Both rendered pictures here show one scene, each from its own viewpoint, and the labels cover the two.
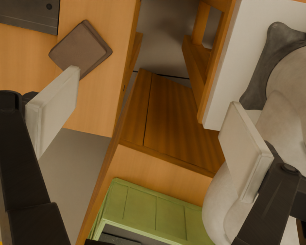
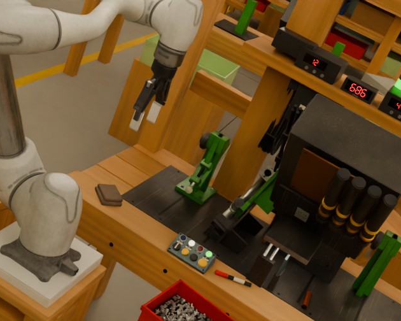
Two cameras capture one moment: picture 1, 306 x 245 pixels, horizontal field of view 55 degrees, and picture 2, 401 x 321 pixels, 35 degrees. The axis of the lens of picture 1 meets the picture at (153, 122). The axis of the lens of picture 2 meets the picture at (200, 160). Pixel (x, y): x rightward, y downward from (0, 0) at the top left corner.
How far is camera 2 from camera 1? 195 cm
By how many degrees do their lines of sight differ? 64
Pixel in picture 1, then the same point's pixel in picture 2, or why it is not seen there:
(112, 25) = (113, 211)
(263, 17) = (85, 255)
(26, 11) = (134, 195)
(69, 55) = (111, 189)
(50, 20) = (126, 198)
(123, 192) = not seen: outside the picture
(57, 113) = (154, 110)
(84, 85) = (90, 189)
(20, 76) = (105, 179)
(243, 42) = (76, 244)
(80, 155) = not seen: outside the picture
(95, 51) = (108, 195)
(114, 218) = not seen: hidden behind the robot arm
